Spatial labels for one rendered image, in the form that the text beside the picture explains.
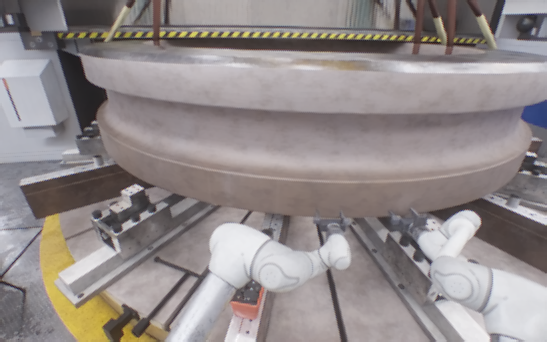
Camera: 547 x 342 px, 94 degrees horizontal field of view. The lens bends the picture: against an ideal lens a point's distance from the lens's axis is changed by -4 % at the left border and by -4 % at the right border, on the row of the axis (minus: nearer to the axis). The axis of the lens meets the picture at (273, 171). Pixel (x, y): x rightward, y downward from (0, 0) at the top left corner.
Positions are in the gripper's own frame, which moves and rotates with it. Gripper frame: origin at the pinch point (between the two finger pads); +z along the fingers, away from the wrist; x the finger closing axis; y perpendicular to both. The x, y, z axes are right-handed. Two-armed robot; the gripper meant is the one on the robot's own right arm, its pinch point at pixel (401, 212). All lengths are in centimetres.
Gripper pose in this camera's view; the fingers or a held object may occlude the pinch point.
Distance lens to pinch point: 172.4
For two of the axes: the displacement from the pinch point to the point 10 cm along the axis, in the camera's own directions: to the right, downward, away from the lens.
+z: -1.3, -4.6, 8.8
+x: 9.9, -0.5, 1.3
